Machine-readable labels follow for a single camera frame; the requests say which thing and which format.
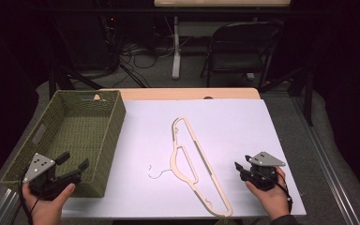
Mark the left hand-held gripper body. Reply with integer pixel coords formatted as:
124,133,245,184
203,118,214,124
22,152,83,202

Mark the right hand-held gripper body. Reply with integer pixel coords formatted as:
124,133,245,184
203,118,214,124
239,151,287,192

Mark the green woven basket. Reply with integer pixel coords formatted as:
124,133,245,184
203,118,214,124
0,89,127,199

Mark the cream plastic hanger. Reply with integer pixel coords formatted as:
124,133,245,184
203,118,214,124
147,116,233,218

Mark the person's right hand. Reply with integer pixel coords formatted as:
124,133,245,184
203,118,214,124
245,166,293,221

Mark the person's left hand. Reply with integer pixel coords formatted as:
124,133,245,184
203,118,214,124
22,183,76,225

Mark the white table sheet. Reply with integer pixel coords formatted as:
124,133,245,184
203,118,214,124
61,98,308,219

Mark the black metal stand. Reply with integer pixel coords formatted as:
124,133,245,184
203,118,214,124
47,64,105,92
259,67,315,128

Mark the light wooden table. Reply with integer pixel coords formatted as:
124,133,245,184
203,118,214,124
98,87,262,101

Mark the black folding chair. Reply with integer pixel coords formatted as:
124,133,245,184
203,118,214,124
200,21,285,90

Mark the white desk leg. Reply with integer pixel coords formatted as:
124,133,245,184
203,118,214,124
172,15,183,81

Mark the beige desk top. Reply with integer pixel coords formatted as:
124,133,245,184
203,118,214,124
154,0,292,8

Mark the right hand-held gripper cable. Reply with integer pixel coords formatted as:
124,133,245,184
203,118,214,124
274,171,294,214

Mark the hand-held gripper cable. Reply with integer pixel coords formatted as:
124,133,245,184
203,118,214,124
274,171,294,214
18,170,42,225

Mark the left hand-held gripper cable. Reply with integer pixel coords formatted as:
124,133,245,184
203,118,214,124
18,170,42,225

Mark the metal floor rail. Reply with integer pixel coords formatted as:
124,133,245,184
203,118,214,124
0,187,21,225
290,96,360,225

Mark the bundle of floor cables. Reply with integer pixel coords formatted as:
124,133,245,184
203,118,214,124
104,37,176,89

